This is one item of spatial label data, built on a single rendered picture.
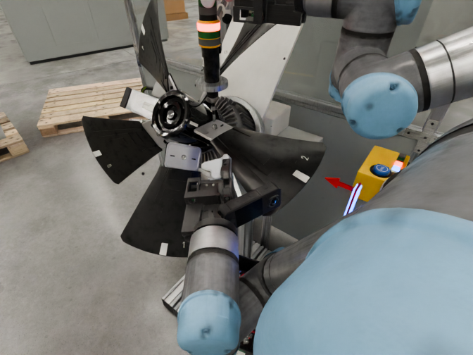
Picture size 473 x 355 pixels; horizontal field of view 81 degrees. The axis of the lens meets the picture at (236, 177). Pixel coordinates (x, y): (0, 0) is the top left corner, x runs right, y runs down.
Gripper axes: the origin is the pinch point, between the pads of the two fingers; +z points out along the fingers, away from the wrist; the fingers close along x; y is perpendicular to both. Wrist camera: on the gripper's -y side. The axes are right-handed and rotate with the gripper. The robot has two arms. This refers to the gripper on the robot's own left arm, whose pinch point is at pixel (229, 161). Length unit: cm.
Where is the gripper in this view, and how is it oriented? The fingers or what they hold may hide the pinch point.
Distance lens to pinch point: 58.7
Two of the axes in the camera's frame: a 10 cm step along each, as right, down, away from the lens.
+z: 0.0, -6.4, 7.7
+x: 1.1, 7.6, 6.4
